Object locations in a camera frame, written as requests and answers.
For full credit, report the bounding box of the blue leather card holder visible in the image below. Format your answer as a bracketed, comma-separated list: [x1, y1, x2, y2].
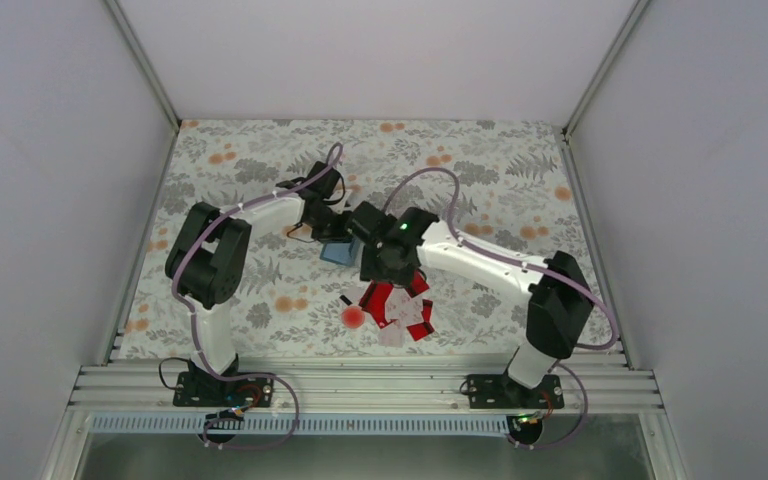
[320, 239, 361, 267]

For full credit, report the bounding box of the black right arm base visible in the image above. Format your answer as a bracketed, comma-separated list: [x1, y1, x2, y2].
[459, 374, 565, 410]

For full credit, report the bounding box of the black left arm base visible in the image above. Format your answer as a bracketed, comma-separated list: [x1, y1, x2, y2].
[172, 360, 274, 408]

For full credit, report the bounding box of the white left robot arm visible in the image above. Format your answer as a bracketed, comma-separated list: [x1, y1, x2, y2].
[165, 162, 351, 405]

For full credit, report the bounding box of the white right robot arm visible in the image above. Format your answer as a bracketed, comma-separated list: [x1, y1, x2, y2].
[346, 202, 595, 407]

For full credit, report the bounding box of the red card with black stripe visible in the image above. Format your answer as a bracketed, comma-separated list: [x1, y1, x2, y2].
[358, 281, 393, 329]

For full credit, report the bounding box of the white floral card in pile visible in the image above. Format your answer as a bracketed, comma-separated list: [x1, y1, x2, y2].
[377, 290, 424, 348]

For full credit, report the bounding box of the small red card right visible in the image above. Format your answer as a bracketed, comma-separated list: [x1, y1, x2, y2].
[421, 299, 433, 324]

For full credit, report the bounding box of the white card with red circle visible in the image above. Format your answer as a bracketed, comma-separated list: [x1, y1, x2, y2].
[339, 295, 366, 329]

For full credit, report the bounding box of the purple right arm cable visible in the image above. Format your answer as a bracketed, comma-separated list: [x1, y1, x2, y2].
[381, 166, 621, 452]

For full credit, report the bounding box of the aluminium corner post right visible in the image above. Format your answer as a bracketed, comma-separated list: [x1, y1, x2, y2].
[562, 0, 652, 142]

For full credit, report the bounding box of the aluminium corner post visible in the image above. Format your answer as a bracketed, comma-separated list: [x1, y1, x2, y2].
[102, 0, 181, 132]
[562, 0, 652, 142]

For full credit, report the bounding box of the aluminium rail frame front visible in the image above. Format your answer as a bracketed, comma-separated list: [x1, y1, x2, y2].
[68, 356, 664, 414]

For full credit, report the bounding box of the white cable duct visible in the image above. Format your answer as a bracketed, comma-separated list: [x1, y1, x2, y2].
[87, 412, 508, 437]

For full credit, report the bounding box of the aluminium corner post left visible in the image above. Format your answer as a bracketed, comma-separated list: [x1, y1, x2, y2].
[102, 0, 181, 132]

